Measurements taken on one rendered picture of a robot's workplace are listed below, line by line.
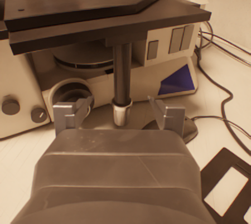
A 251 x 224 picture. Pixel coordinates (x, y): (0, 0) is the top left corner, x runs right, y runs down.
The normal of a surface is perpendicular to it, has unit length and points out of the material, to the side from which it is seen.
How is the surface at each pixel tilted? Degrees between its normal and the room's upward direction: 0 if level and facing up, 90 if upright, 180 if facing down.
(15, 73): 90
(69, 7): 0
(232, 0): 90
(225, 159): 0
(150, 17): 0
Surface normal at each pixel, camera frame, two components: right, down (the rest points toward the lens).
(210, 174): 0.02, -0.76
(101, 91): 0.47, 0.58
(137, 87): 0.25, 0.49
